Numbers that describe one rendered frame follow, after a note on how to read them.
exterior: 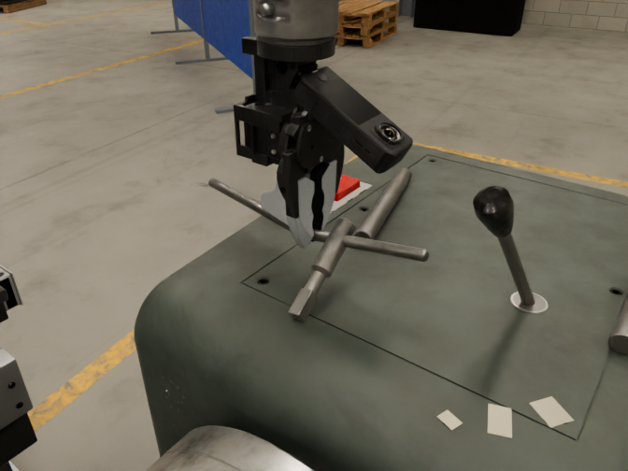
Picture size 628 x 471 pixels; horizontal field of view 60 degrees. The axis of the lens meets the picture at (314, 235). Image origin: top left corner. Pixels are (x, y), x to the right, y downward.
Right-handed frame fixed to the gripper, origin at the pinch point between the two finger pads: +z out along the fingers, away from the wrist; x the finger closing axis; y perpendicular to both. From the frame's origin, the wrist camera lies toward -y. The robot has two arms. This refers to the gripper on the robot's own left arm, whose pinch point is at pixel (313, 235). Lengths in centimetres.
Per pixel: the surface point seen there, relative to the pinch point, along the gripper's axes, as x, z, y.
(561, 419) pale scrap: 5.1, 4.4, -28.0
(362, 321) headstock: 4.2, 4.6, -9.0
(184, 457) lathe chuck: 23.3, 8.6, -4.1
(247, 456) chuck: 21.2, 6.6, -9.3
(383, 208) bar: -14.1, 2.6, -0.6
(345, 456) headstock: 15.6, 8.2, -14.7
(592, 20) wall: -946, 117, 160
